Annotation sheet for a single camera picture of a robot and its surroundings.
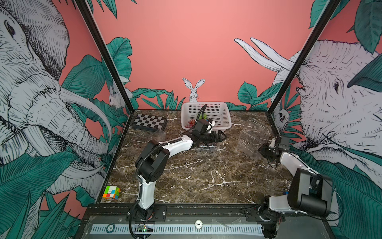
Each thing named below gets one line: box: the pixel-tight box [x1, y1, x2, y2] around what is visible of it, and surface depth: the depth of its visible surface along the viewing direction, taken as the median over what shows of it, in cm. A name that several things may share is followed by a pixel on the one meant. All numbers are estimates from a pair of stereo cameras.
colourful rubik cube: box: [102, 185, 121, 200], surface depth 78 cm
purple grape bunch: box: [198, 143, 217, 149], surface depth 94 cm
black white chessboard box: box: [131, 113, 168, 132], surface depth 110 cm
